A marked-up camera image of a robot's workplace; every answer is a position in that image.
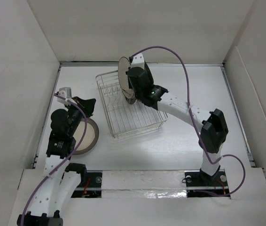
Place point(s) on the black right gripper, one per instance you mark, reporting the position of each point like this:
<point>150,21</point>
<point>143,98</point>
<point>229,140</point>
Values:
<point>129,81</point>

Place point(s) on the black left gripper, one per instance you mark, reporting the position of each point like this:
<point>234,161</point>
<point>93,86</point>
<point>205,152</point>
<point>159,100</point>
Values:
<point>86,105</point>

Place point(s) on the beige plate with tree pattern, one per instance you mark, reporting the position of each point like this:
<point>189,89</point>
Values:
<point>123,67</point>

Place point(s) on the beige plate with brown rim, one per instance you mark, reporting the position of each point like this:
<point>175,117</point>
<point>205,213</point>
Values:
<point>91,136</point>

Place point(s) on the black square floral plate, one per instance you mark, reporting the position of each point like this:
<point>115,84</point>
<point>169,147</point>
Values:
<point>149,74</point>

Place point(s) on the black rimmed striped round plate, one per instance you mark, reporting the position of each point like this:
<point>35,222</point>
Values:
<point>131,100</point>

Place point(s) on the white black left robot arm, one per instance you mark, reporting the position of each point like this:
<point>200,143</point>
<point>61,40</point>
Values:
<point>60,177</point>

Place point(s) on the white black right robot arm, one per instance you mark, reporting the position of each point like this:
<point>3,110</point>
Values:
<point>210,126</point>

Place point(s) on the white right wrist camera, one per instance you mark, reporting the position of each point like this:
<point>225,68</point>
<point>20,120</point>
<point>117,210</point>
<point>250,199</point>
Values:
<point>137,61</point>

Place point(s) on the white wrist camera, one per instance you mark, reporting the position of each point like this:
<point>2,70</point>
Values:
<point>64,94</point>
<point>137,61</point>

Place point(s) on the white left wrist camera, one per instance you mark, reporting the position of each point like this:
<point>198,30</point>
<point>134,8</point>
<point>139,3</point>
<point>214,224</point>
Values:
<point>64,94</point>

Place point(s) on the silver wire dish rack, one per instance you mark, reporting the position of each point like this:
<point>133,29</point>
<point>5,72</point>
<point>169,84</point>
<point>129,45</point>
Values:
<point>124,119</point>

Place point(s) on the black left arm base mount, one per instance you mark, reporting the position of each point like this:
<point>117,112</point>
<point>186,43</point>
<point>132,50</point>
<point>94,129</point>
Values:
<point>91,187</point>

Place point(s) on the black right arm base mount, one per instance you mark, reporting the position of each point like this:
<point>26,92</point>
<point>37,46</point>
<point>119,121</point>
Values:
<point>198,187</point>

